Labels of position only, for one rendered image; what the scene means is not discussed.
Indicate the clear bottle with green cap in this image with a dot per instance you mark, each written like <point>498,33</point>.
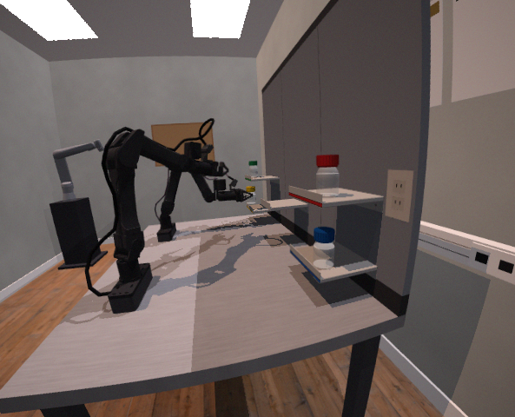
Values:
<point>253,170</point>

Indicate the white bottle with yellow cap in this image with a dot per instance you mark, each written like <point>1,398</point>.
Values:
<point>251,200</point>

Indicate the white bottle with red cap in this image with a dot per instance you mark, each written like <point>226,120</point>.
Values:
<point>327,176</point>

